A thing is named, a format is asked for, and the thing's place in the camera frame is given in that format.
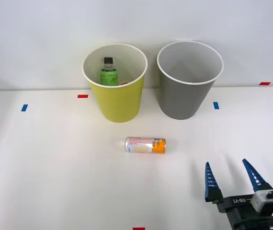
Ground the grey plastic waste bin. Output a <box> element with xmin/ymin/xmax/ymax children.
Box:
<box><xmin>157</xmin><ymin>40</ymin><xmax>224</xmax><ymax>120</ymax></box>

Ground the yellow-green plastic waste bin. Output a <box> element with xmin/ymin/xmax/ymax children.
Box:
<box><xmin>81</xmin><ymin>43</ymin><xmax>148</xmax><ymax>123</ymax></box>

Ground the orange and white drink can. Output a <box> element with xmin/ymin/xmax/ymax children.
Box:
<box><xmin>124</xmin><ymin>136</ymin><xmax>167</xmax><ymax>154</ymax></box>

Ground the green label plastic bottle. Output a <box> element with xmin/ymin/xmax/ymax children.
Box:
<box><xmin>99</xmin><ymin>57</ymin><xmax>118</xmax><ymax>86</ymax></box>

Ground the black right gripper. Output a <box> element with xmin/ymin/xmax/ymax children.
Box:
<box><xmin>204</xmin><ymin>158</ymin><xmax>273</xmax><ymax>230</ymax></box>

